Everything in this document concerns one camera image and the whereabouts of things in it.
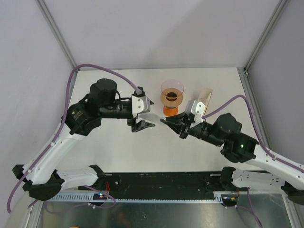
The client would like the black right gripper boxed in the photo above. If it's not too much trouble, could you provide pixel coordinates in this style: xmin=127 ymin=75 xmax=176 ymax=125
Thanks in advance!
xmin=161 ymin=110 xmax=224 ymax=147

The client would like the clear pink plastic dripper cone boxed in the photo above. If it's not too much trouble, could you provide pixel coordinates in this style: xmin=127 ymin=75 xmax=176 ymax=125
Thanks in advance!
xmin=161 ymin=79 xmax=184 ymax=107

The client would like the cream coffee filter holder stack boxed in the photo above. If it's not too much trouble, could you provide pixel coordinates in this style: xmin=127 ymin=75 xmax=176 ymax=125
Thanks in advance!
xmin=197 ymin=87 xmax=213 ymax=114

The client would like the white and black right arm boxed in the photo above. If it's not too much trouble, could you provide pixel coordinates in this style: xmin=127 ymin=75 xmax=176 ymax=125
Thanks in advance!
xmin=161 ymin=113 xmax=304 ymax=205

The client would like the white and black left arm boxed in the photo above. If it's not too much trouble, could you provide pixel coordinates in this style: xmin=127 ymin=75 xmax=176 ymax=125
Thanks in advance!
xmin=12 ymin=78 xmax=154 ymax=201

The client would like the wooden and orange dripper stand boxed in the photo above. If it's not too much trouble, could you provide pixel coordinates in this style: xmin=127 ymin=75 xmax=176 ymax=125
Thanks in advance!
xmin=161 ymin=92 xmax=183 ymax=117

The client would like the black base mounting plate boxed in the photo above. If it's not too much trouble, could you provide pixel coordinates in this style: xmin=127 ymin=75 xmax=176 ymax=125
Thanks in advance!
xmin=91 ymin=171 xmax=247 ymax=198

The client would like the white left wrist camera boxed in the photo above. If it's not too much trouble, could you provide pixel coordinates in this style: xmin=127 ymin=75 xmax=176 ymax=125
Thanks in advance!
xmin=131 ymin=86 xmax=151 ymax=118

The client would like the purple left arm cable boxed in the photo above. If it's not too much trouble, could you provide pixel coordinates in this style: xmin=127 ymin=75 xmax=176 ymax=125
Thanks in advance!
xmin=6 ymin=63 xmax=143 ymax=214

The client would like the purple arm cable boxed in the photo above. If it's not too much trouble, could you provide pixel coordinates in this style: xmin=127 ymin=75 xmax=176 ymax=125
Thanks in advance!
xmin=203 ymin=95 xmax=304 ymax=171
xmin=6 ymin=63 xmax=143 ymax=214

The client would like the aluminium frame rail front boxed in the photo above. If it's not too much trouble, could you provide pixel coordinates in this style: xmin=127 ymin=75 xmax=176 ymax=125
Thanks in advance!
xmin=34 ymin=172 xmax=293 ymax=193

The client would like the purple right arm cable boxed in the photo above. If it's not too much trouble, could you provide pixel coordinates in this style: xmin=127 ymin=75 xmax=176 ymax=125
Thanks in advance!
xmin=203 ymin=95 xmax=304 ymax=171

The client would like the grey slotted cable duct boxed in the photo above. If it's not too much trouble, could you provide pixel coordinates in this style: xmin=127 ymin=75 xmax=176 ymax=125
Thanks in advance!
xmin=48 ymin=191 xmax=236 ymax=203

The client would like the aluminium left corner post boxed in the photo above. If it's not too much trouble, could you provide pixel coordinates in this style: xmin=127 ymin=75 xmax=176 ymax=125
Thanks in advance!
xmin=35 ymin=0 xmax=77 ymax=68

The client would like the aluminium corner post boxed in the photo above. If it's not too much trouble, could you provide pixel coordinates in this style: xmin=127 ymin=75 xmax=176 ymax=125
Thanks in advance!
xmin=35 ymin=0 xmax=77 ymax=68
xmin=243 ymin=0 xmax=290 ymax=72

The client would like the aluminium right corner post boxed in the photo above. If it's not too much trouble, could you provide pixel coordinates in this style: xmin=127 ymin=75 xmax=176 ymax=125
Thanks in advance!
xmin=243 ymin=0 xmax=290 ymax=72

